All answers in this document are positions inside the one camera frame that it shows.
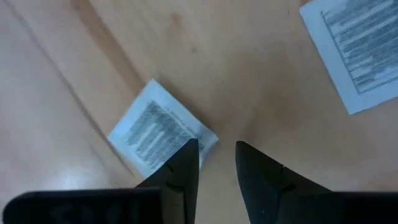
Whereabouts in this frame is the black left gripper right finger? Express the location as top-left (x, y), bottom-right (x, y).
top-left (235, 141), bottom-right (332, 224)

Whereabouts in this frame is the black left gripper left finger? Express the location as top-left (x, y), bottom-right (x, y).
top-left (135, 138), bottom-right (200, 224)

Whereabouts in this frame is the white antiseptic towelette packet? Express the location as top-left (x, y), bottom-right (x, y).
top-left (107, 78), bottom-right (220, 179)
top-left (298, 0), bottom-right (398, 115)

